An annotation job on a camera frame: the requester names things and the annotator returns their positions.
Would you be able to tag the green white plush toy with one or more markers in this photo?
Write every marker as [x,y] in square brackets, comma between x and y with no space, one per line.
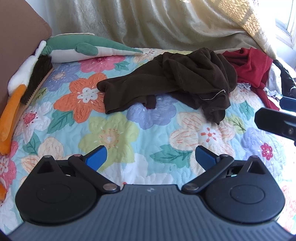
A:
[74,47]

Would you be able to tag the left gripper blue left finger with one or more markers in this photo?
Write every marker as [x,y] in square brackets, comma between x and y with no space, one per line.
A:
[87,167]

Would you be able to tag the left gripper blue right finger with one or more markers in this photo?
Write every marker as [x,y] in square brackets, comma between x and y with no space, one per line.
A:
[213,165]

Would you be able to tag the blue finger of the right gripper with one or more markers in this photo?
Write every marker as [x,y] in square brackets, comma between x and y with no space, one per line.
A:
[288,104]
[276,122]

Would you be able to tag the white orange goose plush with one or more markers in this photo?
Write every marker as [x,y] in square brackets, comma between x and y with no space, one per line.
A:
[16,88]

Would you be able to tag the floral quilted bedspread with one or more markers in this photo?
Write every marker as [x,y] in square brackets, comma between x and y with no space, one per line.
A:
[145,146]

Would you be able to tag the white grey garment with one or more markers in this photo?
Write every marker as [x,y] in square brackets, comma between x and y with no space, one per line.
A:
[272,87]

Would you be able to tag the red garment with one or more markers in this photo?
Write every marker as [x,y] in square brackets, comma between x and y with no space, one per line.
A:
[252,67]

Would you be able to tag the dark brown sweater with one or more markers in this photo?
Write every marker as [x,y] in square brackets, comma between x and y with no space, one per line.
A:
[202,79]

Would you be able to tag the black garment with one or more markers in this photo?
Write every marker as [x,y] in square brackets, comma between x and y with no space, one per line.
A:
[287,82]

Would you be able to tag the beige curtain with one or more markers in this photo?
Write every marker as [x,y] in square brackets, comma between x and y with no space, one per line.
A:
[177,25]

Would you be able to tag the brown headboard cushion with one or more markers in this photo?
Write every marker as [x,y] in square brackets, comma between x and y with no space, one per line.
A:
[22,30]

